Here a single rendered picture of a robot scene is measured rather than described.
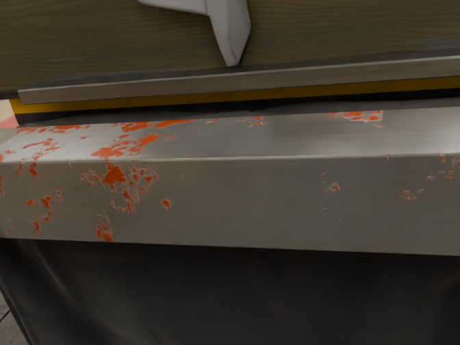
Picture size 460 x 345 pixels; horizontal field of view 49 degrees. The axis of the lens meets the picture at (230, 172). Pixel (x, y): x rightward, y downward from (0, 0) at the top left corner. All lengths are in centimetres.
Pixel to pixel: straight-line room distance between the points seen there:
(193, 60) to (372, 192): 16
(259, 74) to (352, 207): 12
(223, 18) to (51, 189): 12
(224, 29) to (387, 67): 8
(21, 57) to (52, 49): 2
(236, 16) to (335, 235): 13
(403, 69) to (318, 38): 5
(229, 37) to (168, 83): 5
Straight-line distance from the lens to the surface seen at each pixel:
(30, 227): 23
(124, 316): 39
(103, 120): 34
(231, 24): 27
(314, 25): 28
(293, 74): 27
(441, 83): 29
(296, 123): 19
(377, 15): 27
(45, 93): 34
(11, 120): 42
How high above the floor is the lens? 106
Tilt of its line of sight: 26 degrees down
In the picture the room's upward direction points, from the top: 10 degrees counter-clockwise
